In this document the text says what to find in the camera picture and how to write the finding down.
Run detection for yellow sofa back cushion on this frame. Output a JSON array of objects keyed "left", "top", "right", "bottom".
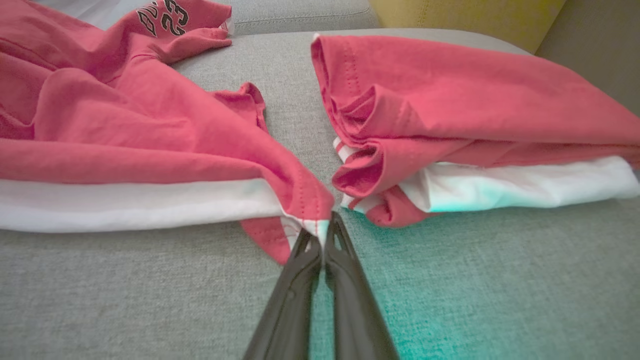
[{"left": 368, "top": 0, "right": 569, "bottom": 54}]

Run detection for beige panel behind sofa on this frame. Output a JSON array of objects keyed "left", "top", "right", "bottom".
[{"left": 534, "top": 0, "right": 640, "bottom": 119}]

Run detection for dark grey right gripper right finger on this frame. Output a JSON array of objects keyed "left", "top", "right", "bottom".
[{"left": 324, "top": 210, "right": 401, "bottom": 360}]

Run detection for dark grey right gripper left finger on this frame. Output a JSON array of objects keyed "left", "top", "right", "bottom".
[{"left": 243, "top": 229, "right": 324, "bottom": 360}]

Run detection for red shorts with white stripe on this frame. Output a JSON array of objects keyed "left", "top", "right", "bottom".
[{"left": 0, "top": 0, "right": 335, "bottom": 266}]

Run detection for red basketball jersey top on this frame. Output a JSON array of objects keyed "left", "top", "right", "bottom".
[{"left": 310, "top": 33, "right": 640, "bottom": 229}]

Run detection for grey sofa seat cushion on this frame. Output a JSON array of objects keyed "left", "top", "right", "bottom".
[{"left": 219, "top": 0, "right": 382, "bottom": 36}]

